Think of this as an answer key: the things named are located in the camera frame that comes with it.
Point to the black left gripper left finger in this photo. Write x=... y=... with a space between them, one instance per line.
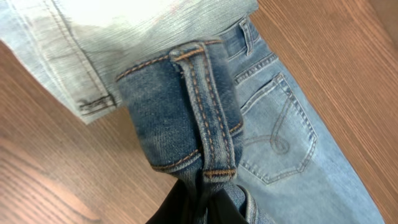
x=181 y=206

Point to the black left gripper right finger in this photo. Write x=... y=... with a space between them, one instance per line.
x=221 y=210

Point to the medium blue denim jeans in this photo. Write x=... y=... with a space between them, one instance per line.
x=224 y=113

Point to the folded light blue jeans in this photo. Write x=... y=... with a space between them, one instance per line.
x=75 y=48

